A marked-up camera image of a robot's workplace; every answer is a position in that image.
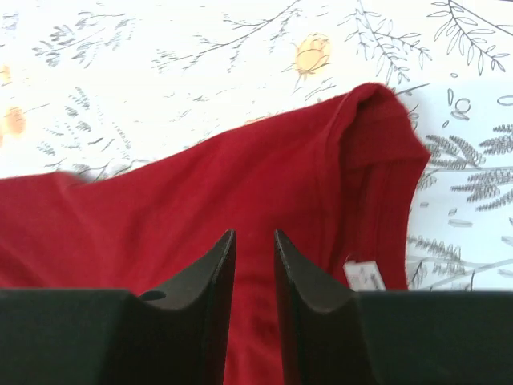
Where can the floral table mat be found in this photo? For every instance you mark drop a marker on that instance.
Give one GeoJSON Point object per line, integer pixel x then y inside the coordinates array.
{"type": "Point", "coordinates": [100, 88]}

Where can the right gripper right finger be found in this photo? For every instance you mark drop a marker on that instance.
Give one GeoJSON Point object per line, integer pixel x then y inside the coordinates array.
{"type": "Point", "coordinates": [331, 334]}

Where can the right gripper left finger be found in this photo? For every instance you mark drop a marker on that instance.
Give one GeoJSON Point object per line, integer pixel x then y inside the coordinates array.
{"type": "Point", "coordinates": [175, 333]}

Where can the red t shirt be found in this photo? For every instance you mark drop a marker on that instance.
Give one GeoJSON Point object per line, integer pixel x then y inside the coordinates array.
{"type": "Point", "coordinates": [337, 177]}

